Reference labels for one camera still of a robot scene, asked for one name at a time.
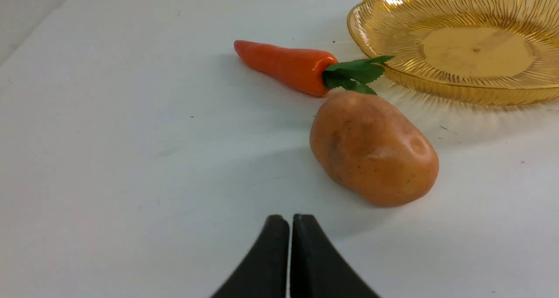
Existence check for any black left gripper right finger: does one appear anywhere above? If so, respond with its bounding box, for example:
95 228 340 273
290 214 379 298

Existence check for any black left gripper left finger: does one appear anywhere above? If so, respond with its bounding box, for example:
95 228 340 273
212 215 290 298

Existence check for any brown toy potato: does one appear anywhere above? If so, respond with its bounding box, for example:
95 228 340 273
309 91 439 207

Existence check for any orange toy carrot left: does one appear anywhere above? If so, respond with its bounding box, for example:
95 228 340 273
234 40 393 97

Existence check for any amber glass plate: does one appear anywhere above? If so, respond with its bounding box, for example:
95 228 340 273
347 0 559 106

